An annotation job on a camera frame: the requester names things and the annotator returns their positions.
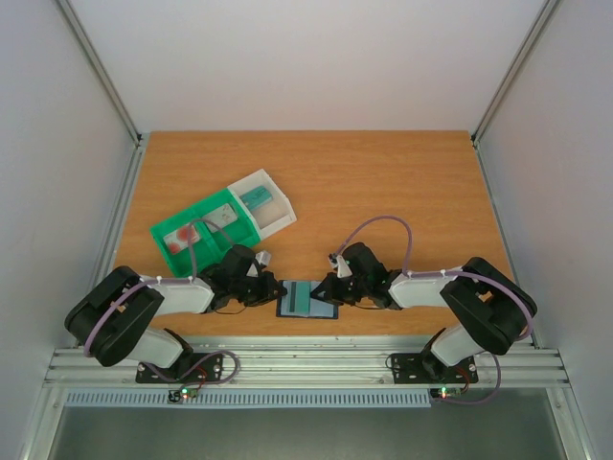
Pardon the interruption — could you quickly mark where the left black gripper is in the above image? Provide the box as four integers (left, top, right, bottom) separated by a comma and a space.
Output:
232, 271, 287, 307

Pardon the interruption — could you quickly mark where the blue card holder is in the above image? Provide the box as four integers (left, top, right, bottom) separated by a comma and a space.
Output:
276, 280, 339, 320

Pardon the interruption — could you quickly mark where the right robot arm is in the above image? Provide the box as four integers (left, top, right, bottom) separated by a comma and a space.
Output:
310, 242, 537, 383

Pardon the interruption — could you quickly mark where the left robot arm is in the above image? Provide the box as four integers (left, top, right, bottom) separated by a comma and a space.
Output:
64, 244, 286, 381

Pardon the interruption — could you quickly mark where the grey floral card stack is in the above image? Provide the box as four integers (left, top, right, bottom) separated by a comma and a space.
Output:
203, 203, 238, 233

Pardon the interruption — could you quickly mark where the teal VIP card stack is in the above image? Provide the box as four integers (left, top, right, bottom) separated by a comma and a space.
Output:
239, 185, 273, 211

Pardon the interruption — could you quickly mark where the red dotted card stack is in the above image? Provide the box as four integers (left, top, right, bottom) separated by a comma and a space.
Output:
163, 224, 200, 255

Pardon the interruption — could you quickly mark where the white plastic bin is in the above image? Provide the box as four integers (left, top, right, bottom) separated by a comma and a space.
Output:
227, 169, 297, 241

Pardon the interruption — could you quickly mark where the green plastic bin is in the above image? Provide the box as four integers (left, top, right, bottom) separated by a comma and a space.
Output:
149, 189, 260, 278

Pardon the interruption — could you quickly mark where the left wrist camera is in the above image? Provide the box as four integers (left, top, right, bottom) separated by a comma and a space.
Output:
256, 250, 272, 268

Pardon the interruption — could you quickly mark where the aluminium frame rail front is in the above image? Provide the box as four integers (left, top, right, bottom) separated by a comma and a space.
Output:
44, 335, 570, 389

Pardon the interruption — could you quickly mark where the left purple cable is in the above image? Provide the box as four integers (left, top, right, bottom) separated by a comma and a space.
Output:
83, 218, 236, 358

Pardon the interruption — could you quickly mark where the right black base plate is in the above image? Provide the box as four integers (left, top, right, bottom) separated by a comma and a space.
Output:
385, 353, 479, 384

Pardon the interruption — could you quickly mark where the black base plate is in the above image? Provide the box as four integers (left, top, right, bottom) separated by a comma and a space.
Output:
135, 353, 223, 384
385, 353, 479, 384

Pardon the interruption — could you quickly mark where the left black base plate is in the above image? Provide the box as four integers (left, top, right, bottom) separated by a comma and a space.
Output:
135, 353, 223, 384

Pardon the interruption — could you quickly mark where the grey slotted cable duct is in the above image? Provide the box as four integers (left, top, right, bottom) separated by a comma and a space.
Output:
64, 388, 431, 409

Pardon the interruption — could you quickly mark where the right frame post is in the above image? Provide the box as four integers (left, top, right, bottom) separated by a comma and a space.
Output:
471, 0, 561, 145

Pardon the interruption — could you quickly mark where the frame post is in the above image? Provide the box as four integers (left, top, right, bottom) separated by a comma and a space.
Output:
57, 0, 144, 145
471, 0, 561, 145

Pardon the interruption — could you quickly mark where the left frame post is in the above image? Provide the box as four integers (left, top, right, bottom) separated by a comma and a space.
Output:
57, 0, 144, 145

